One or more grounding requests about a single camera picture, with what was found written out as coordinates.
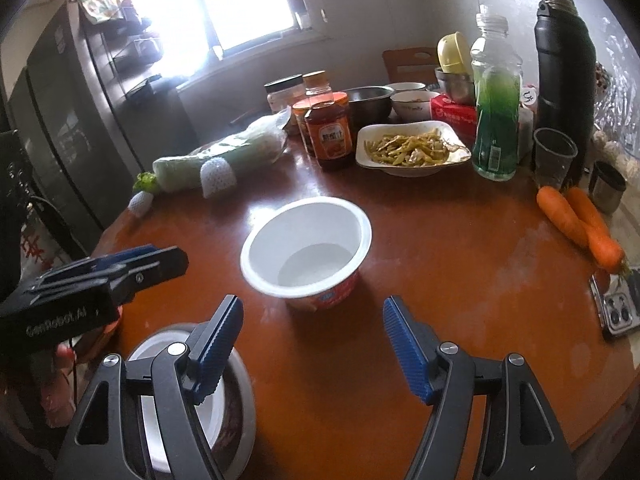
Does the small white foam net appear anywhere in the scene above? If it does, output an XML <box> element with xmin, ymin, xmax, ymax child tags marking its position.
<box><xmin>127</xmin><ymin>192</ymin><xmax>154</xmax><ymax>219</ymax></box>

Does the crinkled clear plastic bag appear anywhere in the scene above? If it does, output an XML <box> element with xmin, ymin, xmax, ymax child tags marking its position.
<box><xmin>594</xmin><ymin>22</ymin><xmax>640</xmax><ymax>183</ymax></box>

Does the steel mixing bowl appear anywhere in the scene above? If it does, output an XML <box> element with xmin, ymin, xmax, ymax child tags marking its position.
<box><xmin>340</xmin><ymin>86</ymin><xmax>396</xmax><ymax>130</ymax></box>

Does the white ceramic bowl with food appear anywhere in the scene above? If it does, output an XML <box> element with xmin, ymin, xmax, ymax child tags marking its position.
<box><xmin>389</xmin><ymin>90</ymin><xmax>442</xmax><ymax>122</ymax></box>

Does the black cable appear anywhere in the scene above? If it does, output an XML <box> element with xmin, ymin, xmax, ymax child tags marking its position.
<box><xmin>29</xmin><ymin>195</ymin><xmax>103</xmax><ymax>263</ymax></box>

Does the red tissue packet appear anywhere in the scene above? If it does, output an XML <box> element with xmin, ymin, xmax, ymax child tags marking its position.
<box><xmin>429</xmin><ymin>93</ymin><xmax>480</xmax><ymax>137</ymax></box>

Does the plate of stir-fried food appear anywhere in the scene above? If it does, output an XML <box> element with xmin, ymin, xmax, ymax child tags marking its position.
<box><xmin>355</xmin><ymin>122</ymin><xmax>473</xmax><ymax>178</ymax></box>

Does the bright window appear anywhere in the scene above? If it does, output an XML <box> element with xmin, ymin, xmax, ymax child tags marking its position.
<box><xmin>165</xmin><ymin>0</ymin><xmax>332</xmax><ymax>57</ymax></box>

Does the grey refrigerator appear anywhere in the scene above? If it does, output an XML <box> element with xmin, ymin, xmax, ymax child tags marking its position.
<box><xmin>0</xmin><ymin>0</ymin><xmax>202</xmax><ymax>243</ymax></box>

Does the smartphone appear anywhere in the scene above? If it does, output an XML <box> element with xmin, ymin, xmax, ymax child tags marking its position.
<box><xmin>588</xmin><ymin>267</ymin><xmax>640</xmax><ymax>344</ymax></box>

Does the black thermos flask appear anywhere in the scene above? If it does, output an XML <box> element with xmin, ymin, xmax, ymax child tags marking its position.
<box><xmin>533</xmin><ymin>0</ymin><xmax>600</xmax><ymax>189</ymax></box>

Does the green lettuce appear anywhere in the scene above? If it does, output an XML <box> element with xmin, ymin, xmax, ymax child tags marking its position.
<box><xmin>132</xmin><ymin>172</ymin><xmax>162</xmax><ymax>197</ymax></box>

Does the person's left hand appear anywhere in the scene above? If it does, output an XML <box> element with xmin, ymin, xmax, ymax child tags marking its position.
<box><xmin>39</xmin><ymin>343</ymin><xmax>78</xmax><ymax>428</ymax></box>

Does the orange carrot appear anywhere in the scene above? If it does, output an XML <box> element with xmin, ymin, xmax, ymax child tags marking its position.
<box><xmin>536</xmin><ymin>185</ymin><xmax>592</xmax><ymax>249</ymax></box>
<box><xmin>565</xmin><ymin>187</ymin><xmax>627</xmax><ymax>272</ymax></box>

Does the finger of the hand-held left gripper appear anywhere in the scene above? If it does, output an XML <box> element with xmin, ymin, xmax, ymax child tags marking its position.
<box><xmin>40</xmin><ymin>243</ymin><xmax>161</xmax><ymax>282</ymax></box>
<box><xmin>25</xmin><ymin>245</ymin><xmax>190</xmax><ymax>306</ymax></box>

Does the colourful patterned cloth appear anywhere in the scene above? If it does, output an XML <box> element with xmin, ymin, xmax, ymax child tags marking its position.
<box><xmin>79</xmin><ymin>0</ymin><xmax>132</xmax><ymax>25</ymax></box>

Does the dark steel mug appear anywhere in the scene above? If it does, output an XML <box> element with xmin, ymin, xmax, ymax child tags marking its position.
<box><xmin>588</xmin><ymin>160</ymin><xmax>628</xmax><ymax>215</ymax></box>

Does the white foam net sleeve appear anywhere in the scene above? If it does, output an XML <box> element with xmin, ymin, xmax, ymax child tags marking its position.
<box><xmin>199</xmin><ymin>155</ymin><xmax>237</xmax><ymax>197</ymax></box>

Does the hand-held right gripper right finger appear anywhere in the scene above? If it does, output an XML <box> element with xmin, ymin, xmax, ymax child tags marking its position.
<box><xmin>382</xmin><ymin>296</ymin><xmax>573</xmax><ymax>480</ymax></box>

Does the wooden chair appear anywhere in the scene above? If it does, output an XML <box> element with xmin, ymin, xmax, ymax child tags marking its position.
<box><xmin>382</xmin><ymin>47</ymin><xmax>441</xmax><ymax>85</ymax></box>

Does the black wire rack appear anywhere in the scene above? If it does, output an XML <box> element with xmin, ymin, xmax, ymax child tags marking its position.
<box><xmin>99</xmin><ymin>10</ymin><xmax>168</xmax><ymax>107</ymax></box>

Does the clear plastic cup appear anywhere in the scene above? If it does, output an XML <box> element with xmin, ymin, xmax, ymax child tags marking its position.
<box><xmin>531</xmin><ymin>127</ymin><xmax>580</xmax><ymax>192</ymax></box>

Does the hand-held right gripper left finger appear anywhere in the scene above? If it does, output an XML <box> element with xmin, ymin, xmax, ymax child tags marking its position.
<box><xmin>57</xmin><ymin>294</ymin><xmax>245</xmax><ymax>480</ymax></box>

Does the wrapped napa cabbage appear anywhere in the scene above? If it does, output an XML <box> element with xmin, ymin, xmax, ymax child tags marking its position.
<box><xmin>152</xmin><ymin>112</ymin><xmax>292</xmax><ymax>194</ymax></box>

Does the large steel bowl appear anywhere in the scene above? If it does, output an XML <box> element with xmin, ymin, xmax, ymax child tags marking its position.
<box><xmin>124</xmin><ymin>321</ymin><xmax>257</xmax><ymax>477</ymax></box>

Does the red sauce bottle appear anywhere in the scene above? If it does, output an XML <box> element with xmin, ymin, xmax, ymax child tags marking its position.
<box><xmin>303</xmin><ymin>91</ymin><xmax>353</xmax><ymax>172</ymax></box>

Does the black-lidded plastic jar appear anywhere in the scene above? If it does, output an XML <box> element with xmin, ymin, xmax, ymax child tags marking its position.
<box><xmin>263</xmin><ymin>74</ymin><xmax>306</xmax><ymax>136</ymax></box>

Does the green drink bottle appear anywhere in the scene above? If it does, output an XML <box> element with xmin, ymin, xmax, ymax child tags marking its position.
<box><xmin>469</xmin><ymin>4</ymin><xmax>525</xmax><ymax>182</ymax></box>

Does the steel cup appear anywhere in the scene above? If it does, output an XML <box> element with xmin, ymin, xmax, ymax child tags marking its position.
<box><xmin>434</xmin><ymin>66</ymin><xmax>477</xmax><ymax>107</ymax></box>

